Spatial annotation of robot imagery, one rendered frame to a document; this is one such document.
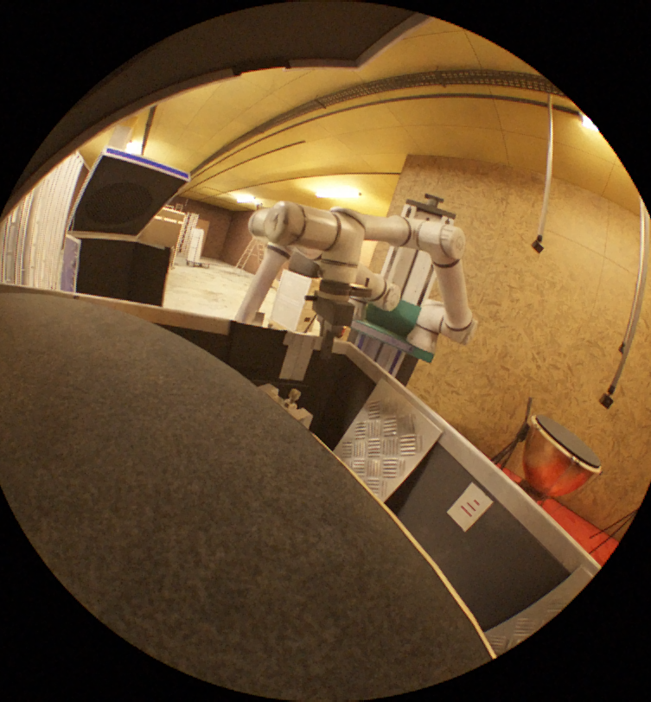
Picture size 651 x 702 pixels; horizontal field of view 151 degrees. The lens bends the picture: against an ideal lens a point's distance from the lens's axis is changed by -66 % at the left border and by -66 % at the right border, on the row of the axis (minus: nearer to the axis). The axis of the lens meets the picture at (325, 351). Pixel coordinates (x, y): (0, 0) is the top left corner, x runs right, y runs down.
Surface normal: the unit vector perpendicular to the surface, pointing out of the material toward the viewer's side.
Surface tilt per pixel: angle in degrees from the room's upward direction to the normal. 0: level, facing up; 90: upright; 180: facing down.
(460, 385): 90
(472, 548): 90
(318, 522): 0
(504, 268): 90
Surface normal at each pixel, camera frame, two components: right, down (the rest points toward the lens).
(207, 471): 0.32, -0.90
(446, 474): -0.86, -0.14
